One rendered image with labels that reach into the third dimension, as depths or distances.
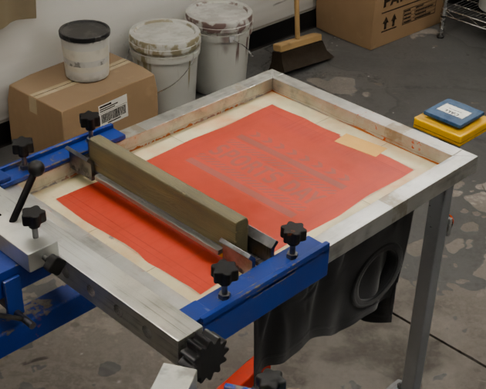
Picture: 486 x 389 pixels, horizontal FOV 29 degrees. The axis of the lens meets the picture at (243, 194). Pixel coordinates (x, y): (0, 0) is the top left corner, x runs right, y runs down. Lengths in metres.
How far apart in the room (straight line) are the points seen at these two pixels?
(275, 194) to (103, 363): 1.20
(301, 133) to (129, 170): 0.48
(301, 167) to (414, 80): 2.78
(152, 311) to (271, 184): 0.55
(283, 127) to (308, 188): 0.26
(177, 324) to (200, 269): 0.27
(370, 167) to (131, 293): 0.70
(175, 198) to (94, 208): 0.20
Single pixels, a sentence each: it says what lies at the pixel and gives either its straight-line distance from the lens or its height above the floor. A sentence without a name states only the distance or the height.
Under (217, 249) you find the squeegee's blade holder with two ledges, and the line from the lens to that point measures 1.63.
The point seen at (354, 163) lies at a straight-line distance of 1.98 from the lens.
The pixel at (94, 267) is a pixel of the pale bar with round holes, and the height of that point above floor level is 1.04.
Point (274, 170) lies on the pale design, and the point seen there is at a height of 0.96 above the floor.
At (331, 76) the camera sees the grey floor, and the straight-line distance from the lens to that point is 4.66.
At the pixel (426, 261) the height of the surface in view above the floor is 0.56.
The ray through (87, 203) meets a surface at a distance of 1.84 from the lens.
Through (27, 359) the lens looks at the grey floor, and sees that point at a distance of 2.95.
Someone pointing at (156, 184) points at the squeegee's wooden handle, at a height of 1.04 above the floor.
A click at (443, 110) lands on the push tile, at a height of 0.97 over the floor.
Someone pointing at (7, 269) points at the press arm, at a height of 1.04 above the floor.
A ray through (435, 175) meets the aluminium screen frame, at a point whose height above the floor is 0.99.
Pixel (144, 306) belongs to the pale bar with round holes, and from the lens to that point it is 1.43.
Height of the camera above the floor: 1.93
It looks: 32 degrees down
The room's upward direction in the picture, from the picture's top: 2 degrees clockwise
